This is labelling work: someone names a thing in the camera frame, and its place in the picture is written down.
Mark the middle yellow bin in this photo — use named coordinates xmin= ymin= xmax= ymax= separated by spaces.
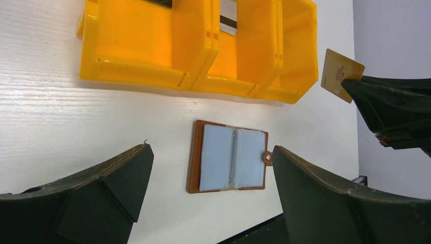
xmin=191 ymin=1 xmax=283 ymax=99

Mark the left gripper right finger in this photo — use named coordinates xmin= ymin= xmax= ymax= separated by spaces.
xmin=272 ymin=146 xmax=430 ymax=243

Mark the brown leather card holder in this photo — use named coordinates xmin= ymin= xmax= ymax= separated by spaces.
xmin=186 ymin=119 xmax=272 ymax=194

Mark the left yellow bin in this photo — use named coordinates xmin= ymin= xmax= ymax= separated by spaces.
xmin=77 ymin=1 xmax=214 ymax=91

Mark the black VIP card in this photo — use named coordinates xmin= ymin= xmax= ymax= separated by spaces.
xmin=147 ymin=0 xmax=173 ymax=9

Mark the yellow bin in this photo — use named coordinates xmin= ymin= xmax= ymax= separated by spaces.
xmin=191 ymin=1 xmax=283 ymax=99
xmin=77 ymin=1 xmax=214 ymax=91
xmin=263 ymin=0 xmax=319 ymax=104

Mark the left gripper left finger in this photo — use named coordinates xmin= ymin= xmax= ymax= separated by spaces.
xmin=1 ymin=143 xmax=154 ymax=243

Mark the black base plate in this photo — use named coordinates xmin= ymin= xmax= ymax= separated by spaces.
xmin=220 ymin=214 xmax=291 ymax=244

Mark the white magnetic stripe card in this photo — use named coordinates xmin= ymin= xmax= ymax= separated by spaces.
xmin=220 ymin=0 xmax=237 ymax=36

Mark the gold numbered card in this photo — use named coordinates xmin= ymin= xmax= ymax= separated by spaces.
xmin=321 ymin=48 xmax=365 ymax=103

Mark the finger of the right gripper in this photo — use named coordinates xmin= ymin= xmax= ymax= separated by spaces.
xmin=341 ymin=76 xmax=430 ymax=133

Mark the right yellow bin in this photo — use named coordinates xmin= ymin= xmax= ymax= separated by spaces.
xmin=263 ymin=0 xmax=319 ymax=104

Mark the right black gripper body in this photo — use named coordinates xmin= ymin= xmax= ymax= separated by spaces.
xmin=375 ymin=118 xmax=430 ymax=157

